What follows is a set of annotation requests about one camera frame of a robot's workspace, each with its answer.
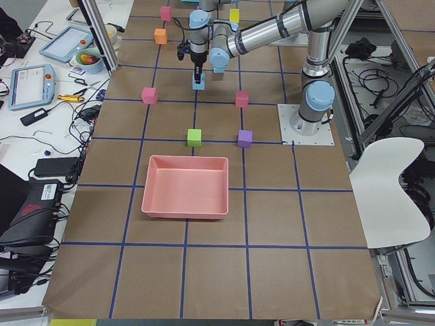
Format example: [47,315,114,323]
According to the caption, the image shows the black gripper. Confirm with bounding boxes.
[191,54,206,84]

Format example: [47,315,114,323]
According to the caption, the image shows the green block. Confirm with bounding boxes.
[187,128,202,147]

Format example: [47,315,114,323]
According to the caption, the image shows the black computer box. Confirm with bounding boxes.
[1,166,62,255]

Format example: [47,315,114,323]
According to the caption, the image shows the scissors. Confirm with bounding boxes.
[73,81,100,97]

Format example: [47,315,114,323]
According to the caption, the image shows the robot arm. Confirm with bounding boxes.
[177,1,347,89]
[198,0,239,19]

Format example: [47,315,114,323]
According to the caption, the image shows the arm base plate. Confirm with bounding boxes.
[277,104,334,146]

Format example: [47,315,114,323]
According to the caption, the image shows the black power adapter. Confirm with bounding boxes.
[20,108,49,126]

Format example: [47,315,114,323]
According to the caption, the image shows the teach pendant far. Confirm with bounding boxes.
[39,26,94,62]

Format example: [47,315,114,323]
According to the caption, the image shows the blue bowl with fruit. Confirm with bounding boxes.
[75,48,104,74]

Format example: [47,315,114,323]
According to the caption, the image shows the light blue block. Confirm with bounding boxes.
[192,73,205,90]
[213,66,226,73]

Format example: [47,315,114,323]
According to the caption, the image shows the pink block near base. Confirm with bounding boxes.
[235,90,249,108]

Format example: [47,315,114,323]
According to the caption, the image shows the purple block left side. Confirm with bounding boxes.
[237,130,253,148]

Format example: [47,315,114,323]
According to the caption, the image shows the beige bowl with lemon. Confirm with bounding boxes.
[105,24,122,51]

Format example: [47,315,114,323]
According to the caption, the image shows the yellow block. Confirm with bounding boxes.
[229,8,240,23]

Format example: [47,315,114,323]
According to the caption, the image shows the pink plastic tray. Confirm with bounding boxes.
[141,155,229,220]

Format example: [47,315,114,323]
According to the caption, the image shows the white chair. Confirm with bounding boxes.
[349,137,430,249]

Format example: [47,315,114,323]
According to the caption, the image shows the yellow screwdriver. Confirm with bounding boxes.
[57,94,85,103]

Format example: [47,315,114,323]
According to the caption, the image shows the pink block left far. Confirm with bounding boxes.
[141,87,158,105]

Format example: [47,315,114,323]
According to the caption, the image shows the pink block right far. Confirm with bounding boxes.
[160,6,172,22]

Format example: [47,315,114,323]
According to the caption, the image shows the teach pendant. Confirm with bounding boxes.
[39,26,94,62]
[8,64,56,111]

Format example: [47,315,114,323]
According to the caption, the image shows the teach pendant near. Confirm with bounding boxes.
[8,64,56,111]

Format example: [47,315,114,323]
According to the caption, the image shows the orange block far side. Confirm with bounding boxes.
[154,29,168,45]

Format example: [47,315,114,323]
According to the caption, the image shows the aluminium frame post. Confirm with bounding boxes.
[77,0,119,73]

